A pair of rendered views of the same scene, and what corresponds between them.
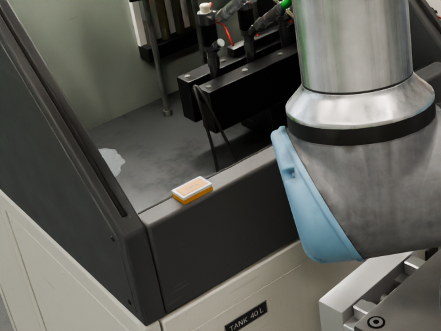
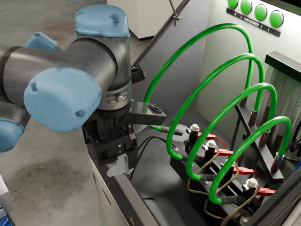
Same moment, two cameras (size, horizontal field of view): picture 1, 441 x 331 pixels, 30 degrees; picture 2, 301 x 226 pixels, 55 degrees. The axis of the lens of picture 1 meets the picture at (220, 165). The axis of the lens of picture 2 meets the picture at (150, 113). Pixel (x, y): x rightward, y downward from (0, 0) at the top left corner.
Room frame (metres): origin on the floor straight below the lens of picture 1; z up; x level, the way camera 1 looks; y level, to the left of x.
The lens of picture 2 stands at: (1.17, -0.68, 1.71)
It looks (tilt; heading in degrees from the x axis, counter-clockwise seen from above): 40 degrees down; 91
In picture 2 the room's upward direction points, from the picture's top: straight up
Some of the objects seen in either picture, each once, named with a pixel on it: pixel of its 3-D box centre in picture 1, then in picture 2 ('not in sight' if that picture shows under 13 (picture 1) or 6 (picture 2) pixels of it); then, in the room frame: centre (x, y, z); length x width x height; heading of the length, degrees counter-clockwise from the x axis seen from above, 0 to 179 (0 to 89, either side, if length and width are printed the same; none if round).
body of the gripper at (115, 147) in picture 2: not in sight; (109, 126); (1.09, -0.29, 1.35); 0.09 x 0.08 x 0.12; 31
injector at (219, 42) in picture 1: (218, 70); (189, 152); (1.29, -0.02, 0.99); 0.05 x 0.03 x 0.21; 31
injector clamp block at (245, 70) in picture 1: (273, 87); (211, 192); (1.37, -0.12, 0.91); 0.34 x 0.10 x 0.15; 121
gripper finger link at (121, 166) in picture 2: not in sight; (119, 168); (1.10, -0.30, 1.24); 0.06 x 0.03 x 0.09; 31
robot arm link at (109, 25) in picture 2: not in sight; (104, 48); (1.10, -0.29, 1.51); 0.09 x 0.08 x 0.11; 76
